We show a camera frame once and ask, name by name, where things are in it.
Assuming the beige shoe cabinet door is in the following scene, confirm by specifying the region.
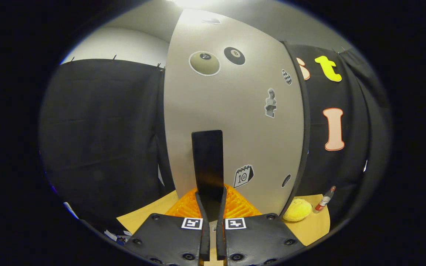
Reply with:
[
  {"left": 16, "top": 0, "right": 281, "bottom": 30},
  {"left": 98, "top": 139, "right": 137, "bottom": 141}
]
[{"left": 163, "top": 9, "right": 306, "bottom": 222}]

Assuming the dark blue book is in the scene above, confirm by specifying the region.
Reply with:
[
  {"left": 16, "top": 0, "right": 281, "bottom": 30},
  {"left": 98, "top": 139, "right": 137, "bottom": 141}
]
[{"left": 104, "top": 230, "right": 132, "bottom": 245}]

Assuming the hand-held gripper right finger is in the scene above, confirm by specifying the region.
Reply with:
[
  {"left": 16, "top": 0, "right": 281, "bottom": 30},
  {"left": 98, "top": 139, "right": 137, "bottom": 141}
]
[{"left": 216, "top": 185, "right": 306, "bottom": 266}]

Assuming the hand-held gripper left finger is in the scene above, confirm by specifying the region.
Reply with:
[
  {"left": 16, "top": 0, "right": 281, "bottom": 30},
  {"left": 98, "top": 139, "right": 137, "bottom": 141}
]
[{"left": 124, "top": 185, "right": 211, "bottom": 266}]

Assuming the black door handle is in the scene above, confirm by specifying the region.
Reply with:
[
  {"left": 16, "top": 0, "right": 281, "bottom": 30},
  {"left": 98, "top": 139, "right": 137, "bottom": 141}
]
[{"left": 192, "top": 130, "right": 224, "bottom": 222}]

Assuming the small bottle with red label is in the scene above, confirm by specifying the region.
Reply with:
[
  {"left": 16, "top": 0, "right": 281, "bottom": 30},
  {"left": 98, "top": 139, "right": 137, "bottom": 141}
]
[{"left": 313, "top": 186, "right": 336, "bottom": 214}]

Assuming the dark grey shoe cabinet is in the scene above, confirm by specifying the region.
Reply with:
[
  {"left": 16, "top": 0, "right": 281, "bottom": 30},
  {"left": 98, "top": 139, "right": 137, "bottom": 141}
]
[{"left": 283, "top": 40, "right": 312, "bottom": 218}]

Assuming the yellow bread toy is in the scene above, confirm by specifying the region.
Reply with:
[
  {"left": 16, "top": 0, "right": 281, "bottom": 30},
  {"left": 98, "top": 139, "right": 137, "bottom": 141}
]
[{"left": 283, "top": 198, "right": 312, "bottom": 222}]

